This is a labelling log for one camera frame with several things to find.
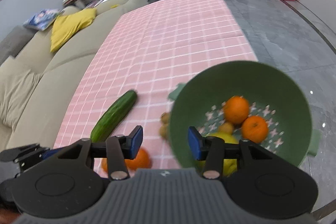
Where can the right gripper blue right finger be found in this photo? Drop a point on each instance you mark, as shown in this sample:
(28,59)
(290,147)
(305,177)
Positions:
(198,144)

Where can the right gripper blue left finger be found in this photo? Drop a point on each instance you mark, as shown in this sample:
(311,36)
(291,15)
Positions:
(134,142)

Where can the orange tangerine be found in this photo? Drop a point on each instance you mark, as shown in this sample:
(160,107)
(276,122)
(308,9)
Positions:
(236,110)
(142,160)
(254,128)
(104,165)

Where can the brown longan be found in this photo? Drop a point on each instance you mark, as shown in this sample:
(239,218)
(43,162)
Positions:
(227,128)
(165,117)
(164,131)

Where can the green cucumber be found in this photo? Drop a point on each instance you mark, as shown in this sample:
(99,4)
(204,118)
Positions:
(113,116)

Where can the orange tangerine under gripper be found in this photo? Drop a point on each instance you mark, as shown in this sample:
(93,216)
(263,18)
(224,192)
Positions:
(104,165)

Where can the yellow pear in bowl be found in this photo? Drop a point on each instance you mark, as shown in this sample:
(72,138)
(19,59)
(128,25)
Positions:
(219,162)

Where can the green plastic bowl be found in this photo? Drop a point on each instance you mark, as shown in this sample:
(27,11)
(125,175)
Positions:
(271,94)

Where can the pink checkered tablecloth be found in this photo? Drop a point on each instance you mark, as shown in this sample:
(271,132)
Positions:
(151,50)

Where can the beige sofa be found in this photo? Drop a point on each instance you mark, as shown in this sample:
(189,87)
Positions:
(38,85)

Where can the yellow cushion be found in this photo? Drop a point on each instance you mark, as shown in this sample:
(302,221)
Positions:
(66,26)

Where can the blue patterned cushion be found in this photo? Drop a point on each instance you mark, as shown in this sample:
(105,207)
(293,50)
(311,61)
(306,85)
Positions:
(42,20)

